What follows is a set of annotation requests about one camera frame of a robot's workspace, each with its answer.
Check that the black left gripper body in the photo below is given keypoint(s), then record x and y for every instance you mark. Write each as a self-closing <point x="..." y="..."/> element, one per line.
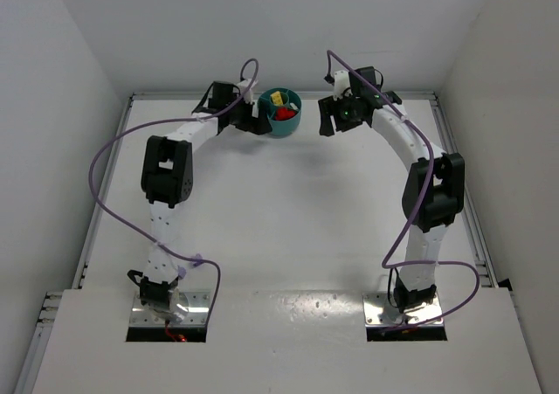
<point x="256" y="120"/>

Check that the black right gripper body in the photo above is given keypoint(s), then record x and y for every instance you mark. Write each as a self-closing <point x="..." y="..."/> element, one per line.
<point x="328" y="114"/>

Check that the long yellow lego brick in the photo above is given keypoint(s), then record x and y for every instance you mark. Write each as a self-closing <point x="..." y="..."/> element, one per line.
<point x="277" y="98"/>

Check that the long red lego brick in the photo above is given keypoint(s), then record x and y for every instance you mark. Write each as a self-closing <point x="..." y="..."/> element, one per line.
<point x="280" y="114"/>

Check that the purple lego brick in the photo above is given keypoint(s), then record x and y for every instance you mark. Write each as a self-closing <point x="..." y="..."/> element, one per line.
<point x="198" y="261"/>

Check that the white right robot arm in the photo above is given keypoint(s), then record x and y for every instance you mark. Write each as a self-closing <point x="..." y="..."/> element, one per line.
<point x="434" y="191"/>

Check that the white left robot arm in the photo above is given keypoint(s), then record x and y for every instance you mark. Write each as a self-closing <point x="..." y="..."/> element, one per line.
<point x="167" y="180"/>

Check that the teal divided round container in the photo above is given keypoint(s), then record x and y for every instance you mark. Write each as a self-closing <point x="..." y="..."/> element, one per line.
<point x="281" y="129"/>

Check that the lilac lego plate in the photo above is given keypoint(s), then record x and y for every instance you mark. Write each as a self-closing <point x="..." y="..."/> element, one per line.
<point x="181" y="272"/>

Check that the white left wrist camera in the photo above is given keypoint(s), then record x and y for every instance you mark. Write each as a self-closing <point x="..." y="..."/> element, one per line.
<point x="246" y="89"/>

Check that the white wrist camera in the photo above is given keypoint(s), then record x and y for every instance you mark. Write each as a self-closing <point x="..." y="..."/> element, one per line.
<point x="341" y="84"/>
<point x="246" y="89"/>

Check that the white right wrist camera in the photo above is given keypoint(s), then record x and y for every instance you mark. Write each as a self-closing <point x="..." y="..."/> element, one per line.
<point x="341" y="84"/>

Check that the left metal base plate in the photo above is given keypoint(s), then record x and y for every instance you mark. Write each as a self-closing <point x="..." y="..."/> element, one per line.
<point x="187" y="310"/>

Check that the metal base plate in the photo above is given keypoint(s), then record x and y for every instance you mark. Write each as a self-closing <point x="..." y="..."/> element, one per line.
<point x="187" y="310"/>
<point x="379" y="313"/>

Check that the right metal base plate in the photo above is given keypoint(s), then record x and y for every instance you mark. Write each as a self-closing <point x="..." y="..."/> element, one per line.
<point x="379" y="313"/>

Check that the right aluminium table rail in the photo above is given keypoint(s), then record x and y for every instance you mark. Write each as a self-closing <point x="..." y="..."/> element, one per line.
<point x="471" y="220"/>

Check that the aluminium table edge rail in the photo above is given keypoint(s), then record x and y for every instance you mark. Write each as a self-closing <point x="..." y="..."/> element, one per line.
<point x="45" y="212"/>

